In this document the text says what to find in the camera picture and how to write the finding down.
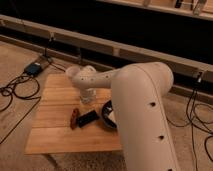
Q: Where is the black rectangular eraser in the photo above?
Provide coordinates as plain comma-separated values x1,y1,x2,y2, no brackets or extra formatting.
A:
77,110,99,127

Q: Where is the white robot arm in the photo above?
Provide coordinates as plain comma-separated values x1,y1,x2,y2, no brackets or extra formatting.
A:
66,62,181,171

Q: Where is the black bowl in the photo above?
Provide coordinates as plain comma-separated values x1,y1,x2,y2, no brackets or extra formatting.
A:
101,101,117,129

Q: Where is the red marker pen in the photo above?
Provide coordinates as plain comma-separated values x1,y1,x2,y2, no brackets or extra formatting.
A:
70,108,80,129

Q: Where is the wooden slatted table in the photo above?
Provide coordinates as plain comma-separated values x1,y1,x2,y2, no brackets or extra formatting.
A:
25,74,123,154

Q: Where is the black power adapter box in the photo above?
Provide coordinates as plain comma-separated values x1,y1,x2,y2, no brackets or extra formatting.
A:
24,63,42,77

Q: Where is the black cables left floor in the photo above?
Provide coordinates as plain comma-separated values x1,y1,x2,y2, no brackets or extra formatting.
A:
0,54,67,146

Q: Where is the black cables floor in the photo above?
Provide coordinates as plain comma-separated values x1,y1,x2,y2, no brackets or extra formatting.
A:
0,54,67,146
159,71,213,171

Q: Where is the black cables right floor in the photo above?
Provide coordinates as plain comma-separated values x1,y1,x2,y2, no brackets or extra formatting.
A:
159,71,213,171

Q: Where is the long wooden shelf rail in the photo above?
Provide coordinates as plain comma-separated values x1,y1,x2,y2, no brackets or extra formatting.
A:
0,14,213,83

